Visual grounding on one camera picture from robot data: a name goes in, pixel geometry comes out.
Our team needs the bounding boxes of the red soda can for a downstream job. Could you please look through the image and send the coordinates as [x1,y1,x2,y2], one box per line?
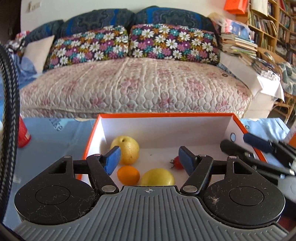
[18,116,31,148]

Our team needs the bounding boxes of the orange paper bag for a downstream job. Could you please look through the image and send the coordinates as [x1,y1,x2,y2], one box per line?
[224,0,248,14]

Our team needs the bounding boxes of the black and white patterned cloth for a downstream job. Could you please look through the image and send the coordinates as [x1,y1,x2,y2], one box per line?
[7,32,30,56]

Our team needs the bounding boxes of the black braided cable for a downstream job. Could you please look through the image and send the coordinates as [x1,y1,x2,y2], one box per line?
[0,44,21,232]

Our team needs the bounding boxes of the blue patterned back cushion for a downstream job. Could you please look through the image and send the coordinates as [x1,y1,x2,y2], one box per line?
[23,20,64,47]
[60,9,134,37]
[134,6,215,29]

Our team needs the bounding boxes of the floral cushion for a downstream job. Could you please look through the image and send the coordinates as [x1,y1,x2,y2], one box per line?
[128,24,220,66]
[44,25,129,71]

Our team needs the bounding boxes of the yellow lemon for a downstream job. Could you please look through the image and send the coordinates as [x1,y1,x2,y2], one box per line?
[139,168,175,186]

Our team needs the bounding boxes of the beige pillow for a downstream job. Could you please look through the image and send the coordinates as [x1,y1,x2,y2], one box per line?
[23,35,55,72]

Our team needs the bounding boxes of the orange cardboard box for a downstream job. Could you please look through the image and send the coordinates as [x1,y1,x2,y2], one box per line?
[75,113,267,186]

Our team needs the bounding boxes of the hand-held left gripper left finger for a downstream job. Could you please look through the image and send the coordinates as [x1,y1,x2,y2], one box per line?
[47,146,121,194]

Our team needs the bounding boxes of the leaf print chair cushion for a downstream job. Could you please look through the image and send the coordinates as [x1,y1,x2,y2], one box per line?
[277,61,296,95]

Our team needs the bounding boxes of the blue striped blanket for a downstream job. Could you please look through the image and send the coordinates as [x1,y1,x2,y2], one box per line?
[0,56,44,91]

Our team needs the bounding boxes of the white covered side table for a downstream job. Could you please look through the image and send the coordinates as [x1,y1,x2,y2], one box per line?
[218,52,285,116]

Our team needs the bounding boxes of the orange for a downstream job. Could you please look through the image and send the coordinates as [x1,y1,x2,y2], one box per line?
[117,165,140,186]

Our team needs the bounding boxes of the wicker chair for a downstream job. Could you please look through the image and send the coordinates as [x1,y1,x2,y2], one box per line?
[257,46,296,123]

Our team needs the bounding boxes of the red cherry tomato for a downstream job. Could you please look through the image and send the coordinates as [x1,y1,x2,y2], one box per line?
[170,156,185,171]

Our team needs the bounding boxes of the small boxes on side table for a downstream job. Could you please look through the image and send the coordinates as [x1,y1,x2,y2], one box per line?
[252,58,281,80]

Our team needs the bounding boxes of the wooden bookshelf with books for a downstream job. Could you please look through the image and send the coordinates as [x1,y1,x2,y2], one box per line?
[247,0,296,54]

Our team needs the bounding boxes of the sofa with quilted cover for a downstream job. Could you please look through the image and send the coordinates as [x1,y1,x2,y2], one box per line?
[20,57,253,120]

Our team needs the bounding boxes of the blue printed tablecloth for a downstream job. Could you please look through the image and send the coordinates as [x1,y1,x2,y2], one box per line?
[0,117,296,232]

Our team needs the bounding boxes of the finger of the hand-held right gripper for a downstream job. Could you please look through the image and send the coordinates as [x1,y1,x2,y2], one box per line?
[220,140,296,178]
[243,133,296,168]

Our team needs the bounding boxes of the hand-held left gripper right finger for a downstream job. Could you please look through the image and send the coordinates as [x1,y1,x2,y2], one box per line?
[179,146,255,195]

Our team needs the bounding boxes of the stack of books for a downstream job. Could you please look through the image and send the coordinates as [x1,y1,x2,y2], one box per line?
[218,19,258,58]

